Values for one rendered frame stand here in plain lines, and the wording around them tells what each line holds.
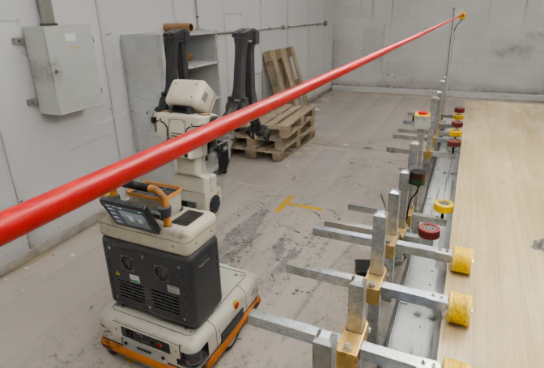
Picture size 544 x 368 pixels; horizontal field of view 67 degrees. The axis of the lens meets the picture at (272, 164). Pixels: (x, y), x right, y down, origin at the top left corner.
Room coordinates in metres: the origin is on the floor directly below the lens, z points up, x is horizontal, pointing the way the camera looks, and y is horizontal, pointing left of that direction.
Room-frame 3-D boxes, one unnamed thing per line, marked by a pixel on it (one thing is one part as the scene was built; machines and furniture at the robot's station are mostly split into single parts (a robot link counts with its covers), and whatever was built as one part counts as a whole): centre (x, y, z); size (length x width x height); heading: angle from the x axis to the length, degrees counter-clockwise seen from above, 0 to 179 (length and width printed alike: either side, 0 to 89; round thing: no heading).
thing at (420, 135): (1.95, -0.73, 0.93); 0.05 x 0.05 x 0.45; 65
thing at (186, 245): (1.82, 0.55, 0.59); 0.55 x 0.34 x 0.83; 64
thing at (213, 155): (2.16, 0.38, 0.99); 0.28 x 0.16 x 0.22; 64
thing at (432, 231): (1.40, -0.60, 0.85); 0.08 x 0.08 x 0.11
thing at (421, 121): (1.95, -0.73, 1.18); 0.07 x 0.07 x 0.08; 65
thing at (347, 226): (1.49, -0.42, 0.84); 0.43 x 0.03 x 0.04; 65
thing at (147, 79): (4.10, 0.91, 0.78); 0.90 x 0.45 x 1.55; 155
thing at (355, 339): (0.79, -0.18, 0.95); 0.14 x 0.06 x 0.05; 155
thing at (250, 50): (2.23, 0.11, 1.40); 0.11 x 0.06 x 0.43; 64
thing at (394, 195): (1.26, -0.41, 0.89); 0.04 x 0.04 x 0.48; 65
